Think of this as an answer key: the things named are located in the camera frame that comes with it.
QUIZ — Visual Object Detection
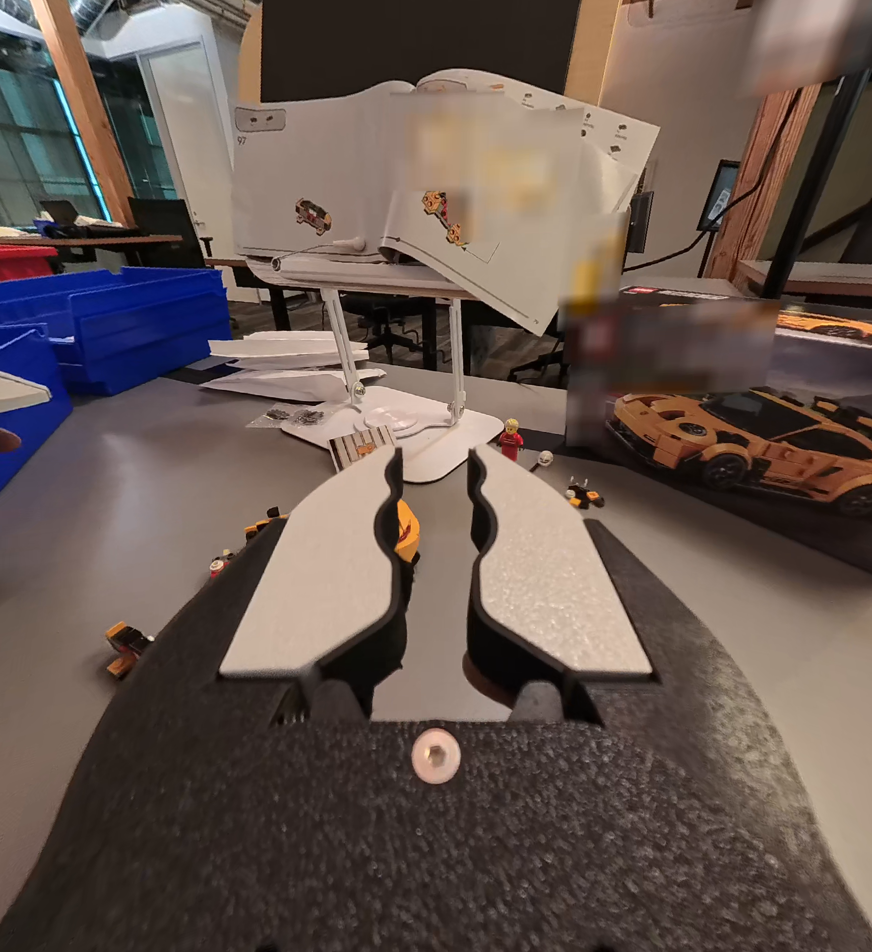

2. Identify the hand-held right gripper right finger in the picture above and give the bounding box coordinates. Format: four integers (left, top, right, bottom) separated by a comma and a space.
466, 445, 656, 709

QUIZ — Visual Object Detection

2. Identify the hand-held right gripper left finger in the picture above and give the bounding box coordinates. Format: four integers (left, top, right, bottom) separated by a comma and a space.
219, 446, 418, 720

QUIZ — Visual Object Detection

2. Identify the black orange lego subassembly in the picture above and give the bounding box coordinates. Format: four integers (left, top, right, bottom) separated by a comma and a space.
105, 621, 156, 679

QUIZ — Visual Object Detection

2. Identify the orange lego car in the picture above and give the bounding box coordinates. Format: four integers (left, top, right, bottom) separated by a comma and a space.
209, 498, 422, 580

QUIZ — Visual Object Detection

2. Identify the lego set box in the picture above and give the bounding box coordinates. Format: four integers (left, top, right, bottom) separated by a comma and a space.
564, 279, 872, 583

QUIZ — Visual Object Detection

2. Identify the lego instruction booklet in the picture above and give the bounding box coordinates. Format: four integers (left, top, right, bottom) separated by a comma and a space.
229, 68, 662, 337

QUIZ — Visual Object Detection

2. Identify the blue plastic bin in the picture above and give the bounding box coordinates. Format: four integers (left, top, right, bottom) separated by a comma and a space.
0, 323, 74, 536
0, 266, 227, 313
49, 286, 233, 397

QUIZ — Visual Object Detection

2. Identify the red plastic bin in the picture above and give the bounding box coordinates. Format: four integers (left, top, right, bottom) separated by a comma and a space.
0, 244, 59, 288

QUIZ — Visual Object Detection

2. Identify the sticker sheet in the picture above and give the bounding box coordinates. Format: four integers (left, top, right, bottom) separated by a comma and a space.
328, 425, 397, 472

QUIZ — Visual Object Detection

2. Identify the wooden top desk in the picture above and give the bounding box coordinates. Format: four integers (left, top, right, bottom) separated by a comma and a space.
0, 232, 184, 269

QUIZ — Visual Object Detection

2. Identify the clear bag of small parts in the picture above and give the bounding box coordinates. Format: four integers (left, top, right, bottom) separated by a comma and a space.
246, 405, 325, 431

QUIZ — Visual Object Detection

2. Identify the white book stand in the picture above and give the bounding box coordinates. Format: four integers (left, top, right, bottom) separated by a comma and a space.
246, 237, 505, 484

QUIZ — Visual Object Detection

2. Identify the open laptop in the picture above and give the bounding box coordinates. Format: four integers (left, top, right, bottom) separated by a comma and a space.
39, 198, 104, 227

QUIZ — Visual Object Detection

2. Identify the black swivel chair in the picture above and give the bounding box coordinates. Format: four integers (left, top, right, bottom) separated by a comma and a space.
339, 294, 438, 367

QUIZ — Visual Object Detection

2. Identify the wooden table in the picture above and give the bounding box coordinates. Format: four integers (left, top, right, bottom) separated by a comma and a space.
737, 257, 872, 300

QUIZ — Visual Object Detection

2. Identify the black metal pole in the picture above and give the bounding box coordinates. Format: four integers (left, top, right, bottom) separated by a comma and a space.
763, 67, 872, 300

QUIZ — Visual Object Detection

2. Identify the black panel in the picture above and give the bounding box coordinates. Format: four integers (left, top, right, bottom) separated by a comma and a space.
259, 0, 583, 104

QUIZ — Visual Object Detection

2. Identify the wooden post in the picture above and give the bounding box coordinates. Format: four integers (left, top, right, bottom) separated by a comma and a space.
30, 0, 136, 226
704, 82, 824, 281

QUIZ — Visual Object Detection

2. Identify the black cable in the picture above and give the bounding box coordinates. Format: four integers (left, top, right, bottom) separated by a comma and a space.
622, 171, 763, 273

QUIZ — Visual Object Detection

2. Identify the wall-mounted monitor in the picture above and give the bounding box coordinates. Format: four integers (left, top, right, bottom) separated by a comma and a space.
696, 159, 741, 232

